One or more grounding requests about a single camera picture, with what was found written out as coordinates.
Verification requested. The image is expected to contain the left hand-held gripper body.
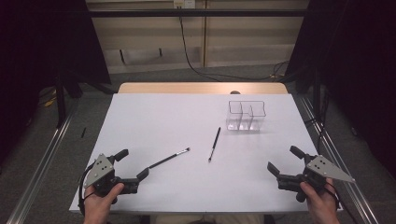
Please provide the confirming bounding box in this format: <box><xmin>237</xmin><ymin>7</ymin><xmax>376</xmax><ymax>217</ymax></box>
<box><xmin>83</xmin><ymin>153</ymin><xmax>140</xmax><ymax>199</ymax></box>

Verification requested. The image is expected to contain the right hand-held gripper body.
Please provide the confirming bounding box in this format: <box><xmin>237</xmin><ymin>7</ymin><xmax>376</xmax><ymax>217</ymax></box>
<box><xmin>276</xmin><ymin>153</ymin><xmax>356</xmax><ymax>203</ymax></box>

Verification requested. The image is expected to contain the black makeup brush silver ferrule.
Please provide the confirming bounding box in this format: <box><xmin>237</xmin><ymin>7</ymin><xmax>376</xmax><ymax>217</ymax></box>
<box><xmin>148</xmin><ymin>147</ymin><xmax>191</xmax><ymax>170</ymax></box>

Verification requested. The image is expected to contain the clear acrylic organizer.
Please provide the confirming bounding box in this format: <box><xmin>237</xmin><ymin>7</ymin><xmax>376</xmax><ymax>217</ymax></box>
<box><xmin>226</xmin><ymin>100</ymin><xmax>267</xmax><ymax>132</ymax></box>

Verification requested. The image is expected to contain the thin black makeup brush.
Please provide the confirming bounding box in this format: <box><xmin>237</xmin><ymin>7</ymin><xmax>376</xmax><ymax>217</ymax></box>
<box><xmin>207</xmin><ymin>126</ymin><xmax>222</xmax><ymax>163</ymax></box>

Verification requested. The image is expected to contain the person's left hand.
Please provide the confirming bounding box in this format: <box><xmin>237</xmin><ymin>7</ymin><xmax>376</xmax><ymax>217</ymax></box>
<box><xmin>83</xmin><ymin>182</ymin><xmax>125</xmax><ymax>224</ymax></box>

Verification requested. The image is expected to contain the person's right hand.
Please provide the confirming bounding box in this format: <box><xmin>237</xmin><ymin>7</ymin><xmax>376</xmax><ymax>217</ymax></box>
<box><xmin>299</xmin><ymin>177</ymin><xmax>341</xmax><ymax>224</ymax></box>

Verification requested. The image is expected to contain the white table cover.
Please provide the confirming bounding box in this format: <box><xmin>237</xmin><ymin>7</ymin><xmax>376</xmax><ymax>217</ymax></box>
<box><xmin>68</xmin><ymin>92</ymin><xmax>344</xmax><ymax>215</ymax></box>

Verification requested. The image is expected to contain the black metal stand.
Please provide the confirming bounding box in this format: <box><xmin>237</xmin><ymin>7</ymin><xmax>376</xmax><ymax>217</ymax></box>
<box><xmin>54</xmin><ymin>68</ymin><xmax>68</xmax><ymax>129</ymax></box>

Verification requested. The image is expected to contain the wooden table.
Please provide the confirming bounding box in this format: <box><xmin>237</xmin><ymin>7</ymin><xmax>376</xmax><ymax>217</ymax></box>
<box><xmin>117</xmin><ymin>81</ymin><xmax>289</xmax><ymax>95</ymax></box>

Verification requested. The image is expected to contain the black curtain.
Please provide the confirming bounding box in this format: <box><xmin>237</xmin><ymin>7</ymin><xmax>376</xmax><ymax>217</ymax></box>
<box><xmin>284</xmin><ymin>0</ymin><xmax>396</xmax><ymax>178</ymax></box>
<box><xmin>0</xmin><ymin>0</ymin><xmax>111</xmax><ymax>157</ymax></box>

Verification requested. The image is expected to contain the black horizontal bar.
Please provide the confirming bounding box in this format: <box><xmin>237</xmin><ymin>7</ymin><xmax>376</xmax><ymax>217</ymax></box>
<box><xmin>88</xmin><ymin>8</ymin><xmax>309</xmax><ymax>18</ymax></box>

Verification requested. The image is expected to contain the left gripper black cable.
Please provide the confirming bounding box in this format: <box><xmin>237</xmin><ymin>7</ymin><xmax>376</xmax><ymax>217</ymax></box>
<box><xmin>78</xmin><ymin>163</ymin><xmax>95</xmax><ymax>217</ymax></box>

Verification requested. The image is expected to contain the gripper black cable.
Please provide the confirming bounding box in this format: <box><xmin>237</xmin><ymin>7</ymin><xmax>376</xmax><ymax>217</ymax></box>
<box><xmin>78</xmin><ymin>163</ymin><xmax>95</xmax><ymax>217</ymax></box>
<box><xmin>323</xmin><ymin>181</ymin><xmax>359</xmax><ymax>224</ymax></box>

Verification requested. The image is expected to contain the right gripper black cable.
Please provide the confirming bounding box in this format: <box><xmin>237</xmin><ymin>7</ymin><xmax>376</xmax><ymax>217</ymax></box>
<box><xmin>323</xmin><ymin>181</ymin><xmax>359</xmax><ymax>224</ymax></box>

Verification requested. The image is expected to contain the metal floor rail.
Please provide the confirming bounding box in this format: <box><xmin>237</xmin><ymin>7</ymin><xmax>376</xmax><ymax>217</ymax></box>
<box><xmin>298</xmin><ymin>94</ymin><xmax>379</xmax><ymax>224</ymax></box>
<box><xmin>6</xmin><ymin>102</ymin><xmax>78</xmax><ymax>224</ymax></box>

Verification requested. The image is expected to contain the black wall cable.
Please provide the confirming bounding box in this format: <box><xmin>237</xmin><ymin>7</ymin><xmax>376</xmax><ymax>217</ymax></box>
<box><xmin>177</xmin><ymin>15</ymin><xmax>290</xmax><ymax>82</ymax></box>

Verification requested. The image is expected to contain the white wall outlet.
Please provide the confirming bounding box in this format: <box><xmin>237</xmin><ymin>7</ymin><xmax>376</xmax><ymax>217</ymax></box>
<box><xmin>173</xmin><ymin>0</ymin><xmax>196</xmax><ymax>9</ymax></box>

